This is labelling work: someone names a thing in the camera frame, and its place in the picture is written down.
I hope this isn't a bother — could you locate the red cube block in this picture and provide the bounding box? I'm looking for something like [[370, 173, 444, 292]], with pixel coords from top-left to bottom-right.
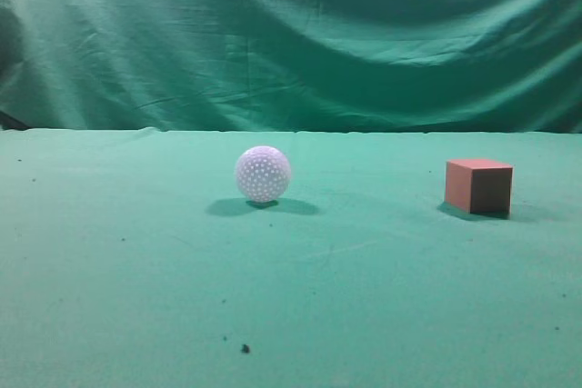
[[445, 158, 514, 215]]

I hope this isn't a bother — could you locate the white dimpled ball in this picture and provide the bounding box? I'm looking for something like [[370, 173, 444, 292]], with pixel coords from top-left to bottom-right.
[[235, 145, 292, 203]]

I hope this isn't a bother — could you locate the green backdrop cloth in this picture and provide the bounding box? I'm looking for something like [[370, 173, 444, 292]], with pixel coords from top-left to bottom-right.
[[1, 0, 581, 133]]

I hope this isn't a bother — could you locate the green table cloth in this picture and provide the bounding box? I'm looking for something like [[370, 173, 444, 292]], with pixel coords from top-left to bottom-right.
[[1, 128, 581, 387]]

